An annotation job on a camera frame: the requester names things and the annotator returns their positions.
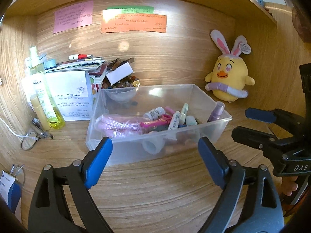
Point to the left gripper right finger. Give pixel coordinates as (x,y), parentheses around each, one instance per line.
(249,201)

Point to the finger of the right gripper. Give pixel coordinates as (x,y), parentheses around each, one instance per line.
(262,115)
(272,147)

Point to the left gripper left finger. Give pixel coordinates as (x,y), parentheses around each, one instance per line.
(49,211)

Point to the purple cap small bottle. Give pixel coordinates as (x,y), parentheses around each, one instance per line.
(217,112)

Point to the mint green white tube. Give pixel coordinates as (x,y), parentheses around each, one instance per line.
(190,120)

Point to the pale green highlighter pen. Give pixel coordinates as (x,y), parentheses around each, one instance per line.
(183,114)

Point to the white green ointment tube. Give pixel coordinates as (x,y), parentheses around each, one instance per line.
(174,122)

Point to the pink scissors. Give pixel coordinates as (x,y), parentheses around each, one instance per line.
(162,121)

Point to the small white bottle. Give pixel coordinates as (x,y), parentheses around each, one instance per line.
(155,113)

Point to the clear plastic storage bin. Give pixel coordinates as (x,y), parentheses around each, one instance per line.
(158,142)

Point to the person's right hand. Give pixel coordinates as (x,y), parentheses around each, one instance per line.
(288,185)

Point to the blue white box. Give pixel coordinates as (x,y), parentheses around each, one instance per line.
(11,192)

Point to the yellow chick bunny plush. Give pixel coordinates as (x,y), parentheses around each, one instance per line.
(230,73)

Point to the metal nail clippers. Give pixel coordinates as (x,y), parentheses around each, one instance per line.
(42,132)

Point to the pink bag in bin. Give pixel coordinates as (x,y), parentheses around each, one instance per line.
(117,126)

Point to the yellow small tube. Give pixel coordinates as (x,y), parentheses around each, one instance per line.
(38,109)

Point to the white printed paper box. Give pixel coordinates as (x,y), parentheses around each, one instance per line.
(74,107)

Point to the yellow green spray bottle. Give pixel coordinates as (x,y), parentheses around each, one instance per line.
(45,98)

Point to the white bowl of beads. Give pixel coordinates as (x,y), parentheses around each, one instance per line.
(122,91)

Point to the stack of books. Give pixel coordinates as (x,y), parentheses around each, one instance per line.
(80,66)

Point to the small white cardboard box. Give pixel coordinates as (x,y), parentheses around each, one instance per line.
(120,73)

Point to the red white marker pen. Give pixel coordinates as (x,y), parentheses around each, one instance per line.
(76,57)

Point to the orange paper wall note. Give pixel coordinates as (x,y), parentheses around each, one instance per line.
(140,22)

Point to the green paper wall note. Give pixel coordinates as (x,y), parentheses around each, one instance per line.
(131,9)

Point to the pink paper wall note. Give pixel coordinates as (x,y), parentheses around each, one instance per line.
(73,16)

